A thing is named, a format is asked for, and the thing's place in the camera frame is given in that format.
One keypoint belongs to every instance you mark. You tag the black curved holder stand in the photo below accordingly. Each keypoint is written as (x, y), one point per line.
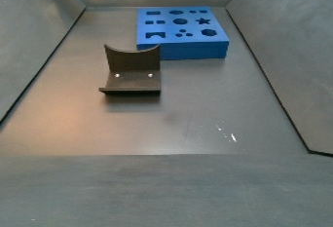
(133, 65)

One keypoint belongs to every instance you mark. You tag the blue shape sorter block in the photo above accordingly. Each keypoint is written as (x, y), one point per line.
(186, 31)

